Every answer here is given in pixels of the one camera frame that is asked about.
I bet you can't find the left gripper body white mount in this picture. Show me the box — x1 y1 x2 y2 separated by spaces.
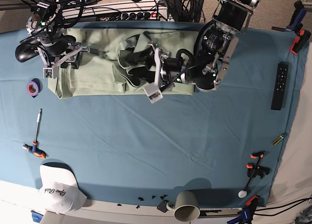
143 40 195 104

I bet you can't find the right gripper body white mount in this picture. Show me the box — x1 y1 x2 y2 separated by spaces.
37 35 89 79

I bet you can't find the sage green T-shirt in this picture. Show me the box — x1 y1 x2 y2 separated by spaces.
48 28 198 99

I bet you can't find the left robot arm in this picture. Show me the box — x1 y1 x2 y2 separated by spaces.
124 0 261 103

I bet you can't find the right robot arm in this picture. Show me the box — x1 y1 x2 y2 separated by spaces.
15 0 90 79

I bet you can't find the purple tape roll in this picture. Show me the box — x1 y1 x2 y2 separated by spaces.
27 78 42 98

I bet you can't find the black computer mouse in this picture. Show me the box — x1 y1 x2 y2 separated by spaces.
15 44 39 63

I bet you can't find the blue table cloth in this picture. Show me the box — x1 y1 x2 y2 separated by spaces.
0 31 309 207

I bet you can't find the small dark square plate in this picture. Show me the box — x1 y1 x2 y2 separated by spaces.
157 200 169 213

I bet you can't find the white baseball cap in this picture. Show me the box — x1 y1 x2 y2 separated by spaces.
39 165 87 214

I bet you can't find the grey green mug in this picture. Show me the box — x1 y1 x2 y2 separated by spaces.
166 191 200 222

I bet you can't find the black orange bar clamp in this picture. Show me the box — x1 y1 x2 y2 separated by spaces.
238 151 271 199

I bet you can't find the black remote control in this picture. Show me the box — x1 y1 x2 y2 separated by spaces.
271 62 289 111

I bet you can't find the small brass green stick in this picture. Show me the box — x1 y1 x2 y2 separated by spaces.
273 134 285 146

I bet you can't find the black orange clamp top right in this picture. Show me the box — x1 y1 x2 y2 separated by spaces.
290 29 311 55

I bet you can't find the blue orange clamp bottom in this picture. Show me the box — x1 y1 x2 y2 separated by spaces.
227 195 260 224

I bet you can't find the black power strip red switch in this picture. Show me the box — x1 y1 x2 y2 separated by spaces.
96 11 160 21

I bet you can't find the orange handled T wrench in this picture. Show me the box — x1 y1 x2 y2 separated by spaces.
22 109 46 159

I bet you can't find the blue handled clamp top right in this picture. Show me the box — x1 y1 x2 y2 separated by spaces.
271 0 307 34

